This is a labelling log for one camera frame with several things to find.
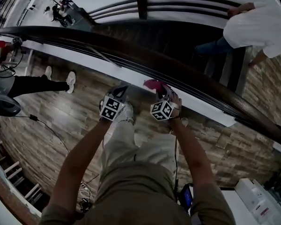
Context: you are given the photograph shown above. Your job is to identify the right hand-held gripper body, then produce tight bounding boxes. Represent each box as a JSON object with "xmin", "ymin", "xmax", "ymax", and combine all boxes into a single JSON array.
[{"xmin": 150, "ymin": 99, "xmax": 181, "ymax": 121}]

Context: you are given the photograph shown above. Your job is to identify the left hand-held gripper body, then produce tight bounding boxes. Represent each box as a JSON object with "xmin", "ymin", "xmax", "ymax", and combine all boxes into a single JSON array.
[{"xmin": 99, "ymin": 95, "xmax": 125, "ymax": 121}]

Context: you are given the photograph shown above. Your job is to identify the red cloth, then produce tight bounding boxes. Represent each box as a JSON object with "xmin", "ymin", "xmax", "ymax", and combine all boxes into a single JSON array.
[{"xmin": 142, "ymin": 79, "xmax": 169, "ymax": 91}]

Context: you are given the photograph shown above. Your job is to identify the dark wooden railing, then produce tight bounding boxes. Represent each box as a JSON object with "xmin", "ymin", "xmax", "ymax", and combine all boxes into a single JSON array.
[{"xmin": 0, "ymin": 26, "xmax": 281, "ymax": 140}]

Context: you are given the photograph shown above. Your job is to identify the person's right forearm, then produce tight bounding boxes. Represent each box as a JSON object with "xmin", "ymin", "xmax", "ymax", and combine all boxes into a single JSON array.
[{"xmin": 170, "ymin": 116, "xmax": 213, "ymax": 189}]

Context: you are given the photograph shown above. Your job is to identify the person's left forearm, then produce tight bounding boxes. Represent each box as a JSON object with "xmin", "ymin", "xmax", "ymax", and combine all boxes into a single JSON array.
[{"xmin": 53, "ymin": 120, "xmax": 113, "ymax": 203}]

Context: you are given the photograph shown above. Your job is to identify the person's right hand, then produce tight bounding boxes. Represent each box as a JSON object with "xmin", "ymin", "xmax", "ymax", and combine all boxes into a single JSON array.
[{"xmin": 171, "ymin": 92, "xmax": 183, "ymax": 107}]

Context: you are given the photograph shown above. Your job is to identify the person's left shoe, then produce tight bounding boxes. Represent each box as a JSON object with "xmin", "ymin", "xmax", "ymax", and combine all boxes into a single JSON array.
[{"xmin": 121, "ymin": 102, "xmax": 135, "ymax": 126}]

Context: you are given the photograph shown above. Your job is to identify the person's beige trousers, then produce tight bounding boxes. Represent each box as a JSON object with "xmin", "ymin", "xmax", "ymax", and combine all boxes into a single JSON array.
[{"xmin": 99, "ymin": 106, "xmax": 183, "ymax": 180}]

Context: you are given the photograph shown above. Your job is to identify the dark wooden staircase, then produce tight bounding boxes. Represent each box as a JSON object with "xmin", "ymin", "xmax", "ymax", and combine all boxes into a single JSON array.
[{"xmin": 93, "ymin": 20, "xmax": 251, "ymax": 96}]

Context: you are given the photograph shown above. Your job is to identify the person's olive shirt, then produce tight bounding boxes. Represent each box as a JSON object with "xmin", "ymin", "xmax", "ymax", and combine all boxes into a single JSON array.
[{"xmin": 39, "ymin": 162, "xmax": 236, "ymax": 225}]

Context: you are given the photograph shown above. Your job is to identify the white power strip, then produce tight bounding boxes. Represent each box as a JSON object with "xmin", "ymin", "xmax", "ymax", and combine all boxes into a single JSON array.
[{"xmin": 78, "ymin": 183, "xmax": 92, "ymax": 205}]

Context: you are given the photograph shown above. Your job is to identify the black hip-mounted device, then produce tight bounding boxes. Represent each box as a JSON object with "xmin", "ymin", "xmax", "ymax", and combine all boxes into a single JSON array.
[{"xmin": 177, "ymin": 184, "xmax": 194, "ymax": 213}]

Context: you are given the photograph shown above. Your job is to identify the dark wooden stair banister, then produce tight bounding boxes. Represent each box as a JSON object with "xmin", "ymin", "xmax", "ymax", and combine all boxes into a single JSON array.
[{"xmin": 79, "ymin": 0, "xmax": 244, "ymax": 29}]

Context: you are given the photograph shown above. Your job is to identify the white metal rack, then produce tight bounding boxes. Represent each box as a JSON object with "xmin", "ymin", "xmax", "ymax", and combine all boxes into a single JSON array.
[{"xmin": 0, "ymin": 135, "xmax": 43, "ymax": 218}]

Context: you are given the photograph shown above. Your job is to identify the white cardboard box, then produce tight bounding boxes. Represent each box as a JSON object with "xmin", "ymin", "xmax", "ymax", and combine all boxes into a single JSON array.
[{"xmin": 234, "ymin": 178, "xmax": 272, "ymax": 220}]

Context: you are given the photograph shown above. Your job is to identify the black equipment on floor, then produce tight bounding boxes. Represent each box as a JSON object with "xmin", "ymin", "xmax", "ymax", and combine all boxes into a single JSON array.
[{"xmin": 263, "ymin": 167, "xmax": 281, "ymax": 205}]

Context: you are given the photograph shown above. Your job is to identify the clear plastic box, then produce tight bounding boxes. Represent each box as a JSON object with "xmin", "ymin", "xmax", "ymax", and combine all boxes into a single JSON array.
[{"xmin": 249, "ymin": 195, "xmax": 274, "ymax": 221}]

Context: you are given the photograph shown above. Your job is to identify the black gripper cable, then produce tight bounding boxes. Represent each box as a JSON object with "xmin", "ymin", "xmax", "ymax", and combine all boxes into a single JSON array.
[{"xmin": 173, "ymin": 135, "xmax": 181, "ymax": 192}]

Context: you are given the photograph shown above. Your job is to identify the black tether cable with adapter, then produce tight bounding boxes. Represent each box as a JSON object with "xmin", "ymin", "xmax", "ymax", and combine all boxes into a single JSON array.
[{"xmin": 18, "ymin": 113, "xmax": 71, "ymax": 154}]

